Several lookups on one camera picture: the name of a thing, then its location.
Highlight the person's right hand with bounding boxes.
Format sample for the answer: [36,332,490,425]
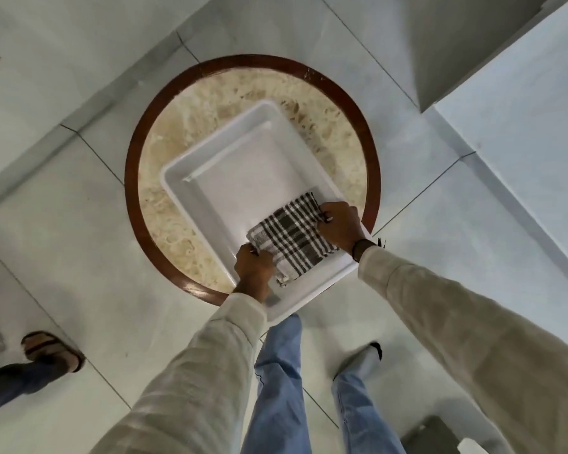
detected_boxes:
[316,201,366,255]

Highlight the person's left hand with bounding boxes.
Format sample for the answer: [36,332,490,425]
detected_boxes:
[233,243,276,304]

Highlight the black white checked cloth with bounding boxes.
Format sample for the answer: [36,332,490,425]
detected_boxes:
[246,192,340,287]

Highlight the person's right forearm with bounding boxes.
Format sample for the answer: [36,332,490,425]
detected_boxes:
[358,245,568,454]

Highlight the person's left forearm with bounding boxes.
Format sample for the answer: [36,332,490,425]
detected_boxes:
[89,292,269,454]

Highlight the black wristband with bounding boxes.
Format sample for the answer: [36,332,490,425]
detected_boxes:
[351,237,388,263]

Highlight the white plastic tray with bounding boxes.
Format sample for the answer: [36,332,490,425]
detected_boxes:
[159,100,376,326]

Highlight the round marble table wooden rim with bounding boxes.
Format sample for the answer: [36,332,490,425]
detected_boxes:
[124,55,382,307]

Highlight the person's left leg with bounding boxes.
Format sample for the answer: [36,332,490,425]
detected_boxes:
[241,314,313,454]

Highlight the person's leg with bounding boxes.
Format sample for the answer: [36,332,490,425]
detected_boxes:
[331,344,406,454]
[0,358,72,417]
[241,314,313,454]

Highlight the person's right leg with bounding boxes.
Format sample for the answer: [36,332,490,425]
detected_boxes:
[331,344,406,454]

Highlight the white raised platform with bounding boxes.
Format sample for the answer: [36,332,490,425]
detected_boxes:
[433,0,568,343]

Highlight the grey square block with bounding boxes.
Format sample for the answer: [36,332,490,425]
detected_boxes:
[400,415,462,454]

